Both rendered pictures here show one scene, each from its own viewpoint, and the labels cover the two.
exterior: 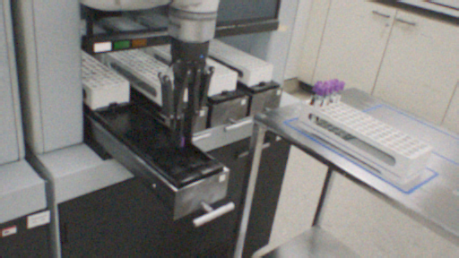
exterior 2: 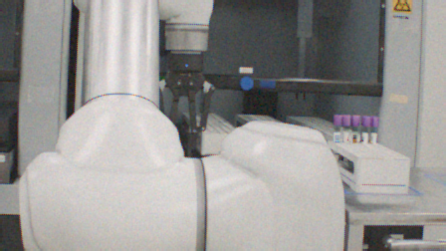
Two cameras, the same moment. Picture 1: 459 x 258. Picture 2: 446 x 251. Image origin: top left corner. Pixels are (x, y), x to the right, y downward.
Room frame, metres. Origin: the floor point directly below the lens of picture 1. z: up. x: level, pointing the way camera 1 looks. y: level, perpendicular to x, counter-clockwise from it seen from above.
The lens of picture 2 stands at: (-0.65, -1.24, 1.07)
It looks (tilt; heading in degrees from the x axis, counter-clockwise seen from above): 5 degrees down; 40
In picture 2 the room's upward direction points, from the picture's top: 3 degrees clockwise
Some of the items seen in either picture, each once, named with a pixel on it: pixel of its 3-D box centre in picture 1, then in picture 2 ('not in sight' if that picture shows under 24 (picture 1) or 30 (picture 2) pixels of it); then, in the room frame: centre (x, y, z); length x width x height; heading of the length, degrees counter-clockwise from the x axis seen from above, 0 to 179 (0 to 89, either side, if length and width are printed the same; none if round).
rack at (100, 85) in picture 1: (82, 76); not in sight; (1.04, 0.40, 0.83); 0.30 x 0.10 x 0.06; 47
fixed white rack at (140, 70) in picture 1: (147, 76); (216, 139); (1.10, 0.25, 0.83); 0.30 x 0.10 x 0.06; 47
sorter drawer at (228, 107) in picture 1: (162, 70); not in sight; (1.31, 0.24, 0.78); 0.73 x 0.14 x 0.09; 47
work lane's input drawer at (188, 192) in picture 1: (118, 124); not in sight; (0.92, 0.27, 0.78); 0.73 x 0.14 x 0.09; 47
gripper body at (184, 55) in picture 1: (188, 59); (184, 74); (0.82, 0.10, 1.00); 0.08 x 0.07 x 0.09; 137
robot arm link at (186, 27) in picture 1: (192, 22); (186, 39); (0.82, 0.10, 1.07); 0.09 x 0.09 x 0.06
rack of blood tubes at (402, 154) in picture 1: (359, 135); (365, 164); (0.90, -0.30, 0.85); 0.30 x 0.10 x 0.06; 45
